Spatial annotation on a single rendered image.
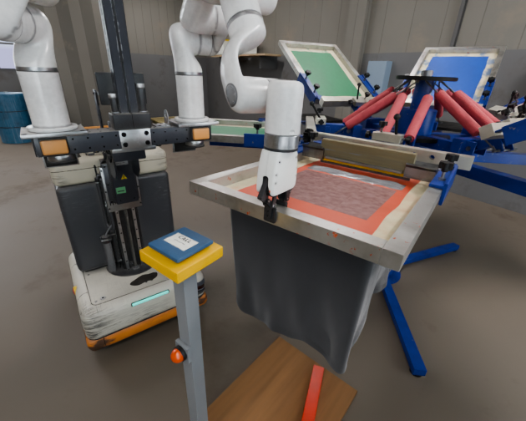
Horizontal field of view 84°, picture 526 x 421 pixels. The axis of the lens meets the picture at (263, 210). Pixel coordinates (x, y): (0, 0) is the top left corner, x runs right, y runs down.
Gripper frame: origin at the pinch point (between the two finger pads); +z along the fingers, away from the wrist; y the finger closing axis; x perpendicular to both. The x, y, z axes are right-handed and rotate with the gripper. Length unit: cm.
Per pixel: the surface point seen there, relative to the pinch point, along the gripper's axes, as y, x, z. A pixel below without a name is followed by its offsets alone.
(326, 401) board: -33, 13, 98
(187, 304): 19.8, -9.8, 20.9
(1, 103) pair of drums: -98, -625, 33
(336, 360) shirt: -8.7, 19.2, 44.1
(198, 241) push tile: 16.6, -8.9, 4.9
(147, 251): 24.5, -16.2, 6.8
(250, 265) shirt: -8.1, -13.3, 26.0
